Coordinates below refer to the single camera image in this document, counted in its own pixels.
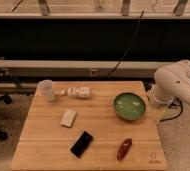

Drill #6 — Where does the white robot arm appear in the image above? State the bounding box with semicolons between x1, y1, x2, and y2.
147;60;190;108

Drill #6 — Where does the white sponge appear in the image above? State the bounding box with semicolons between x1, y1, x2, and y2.
60;109;77;128

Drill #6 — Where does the black rectangular sponge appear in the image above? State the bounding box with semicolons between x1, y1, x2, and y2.
70;131;93;158

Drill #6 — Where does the white plastic bottle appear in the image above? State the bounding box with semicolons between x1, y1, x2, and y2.
59;87;91;99

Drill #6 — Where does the green bowl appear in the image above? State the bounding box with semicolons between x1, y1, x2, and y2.
113;92;146;121

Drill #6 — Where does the clear plastic cup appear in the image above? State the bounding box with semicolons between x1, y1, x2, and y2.
38;80;55;101

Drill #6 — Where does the black floor cable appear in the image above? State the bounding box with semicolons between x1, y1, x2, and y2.
160;97;184;123

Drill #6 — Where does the black hanging cable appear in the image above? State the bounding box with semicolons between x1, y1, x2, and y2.
106;9;145;77

